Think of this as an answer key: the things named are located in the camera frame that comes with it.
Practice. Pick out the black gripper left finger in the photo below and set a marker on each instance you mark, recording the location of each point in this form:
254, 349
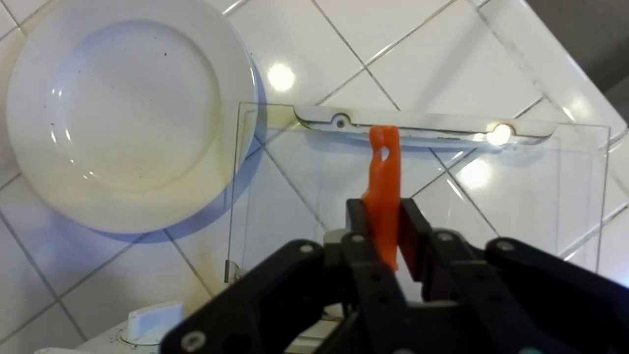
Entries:
383, 317

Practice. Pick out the glass oven door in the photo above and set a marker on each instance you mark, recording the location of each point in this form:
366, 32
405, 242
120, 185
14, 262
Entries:
535, 179

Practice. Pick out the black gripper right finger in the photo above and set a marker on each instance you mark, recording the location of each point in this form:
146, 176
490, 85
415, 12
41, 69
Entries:
454, 272

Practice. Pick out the orange-handled metal spatula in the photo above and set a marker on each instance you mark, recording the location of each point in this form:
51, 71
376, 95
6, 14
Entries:
383, 193

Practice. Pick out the white round plate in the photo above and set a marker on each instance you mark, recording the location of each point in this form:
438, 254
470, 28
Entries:
128, 115

